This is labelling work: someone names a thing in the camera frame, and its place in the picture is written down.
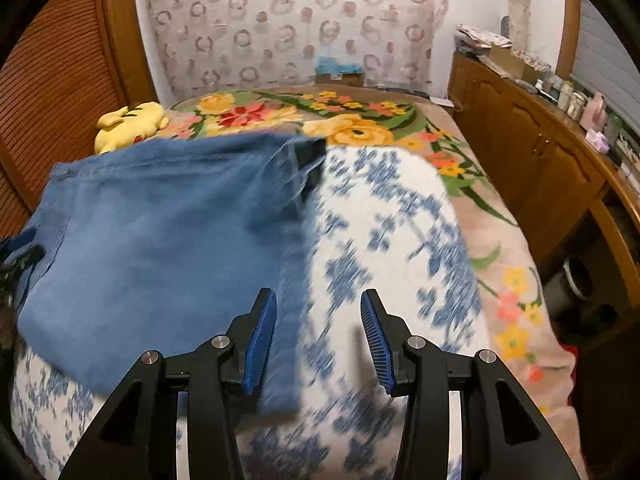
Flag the blue plastic bag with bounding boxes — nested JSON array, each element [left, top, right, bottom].
[[316, 55, 363, 75]]

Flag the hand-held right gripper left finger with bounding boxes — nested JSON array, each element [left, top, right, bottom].
[[59, 287, 278, 480]]

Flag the sheer circle pattern curtain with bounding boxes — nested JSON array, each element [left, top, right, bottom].
[[132, 0, 453, 101]]

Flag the blue denim pants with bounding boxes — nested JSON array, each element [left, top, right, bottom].
[[15, 132, 328, 416]]

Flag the grey window blind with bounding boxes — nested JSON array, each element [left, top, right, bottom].
[[570, 0, 640, 106]]

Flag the colourful flower print blanket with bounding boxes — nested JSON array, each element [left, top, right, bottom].
[[162, 87, 586, 476]]

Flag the wooden side cabinet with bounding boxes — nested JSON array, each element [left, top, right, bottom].
[[447, 52, 640, 271]]

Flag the stack of printed papers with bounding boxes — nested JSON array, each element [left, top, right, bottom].
[[452, 24, 513, 56]]

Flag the open cardboard box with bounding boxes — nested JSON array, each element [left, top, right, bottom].
[[487, 42, 527, 79]]

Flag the pale glass jar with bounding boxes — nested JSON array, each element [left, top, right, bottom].
[[557, 80, 587, 117]]

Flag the white blue floral blanket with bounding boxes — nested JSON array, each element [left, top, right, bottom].
[[10, 142, 493, 480]]

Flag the yellow plush toy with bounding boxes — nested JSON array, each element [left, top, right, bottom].
[[94, 102, 170, 155]]

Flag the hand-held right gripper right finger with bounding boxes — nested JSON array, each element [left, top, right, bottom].
[[360, 289, 581, 480]]

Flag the green jar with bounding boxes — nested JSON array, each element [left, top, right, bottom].
[[605, 112, 624, 147]]

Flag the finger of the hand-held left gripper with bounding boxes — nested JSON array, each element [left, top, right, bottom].
[[0, 227, 43, 288]]

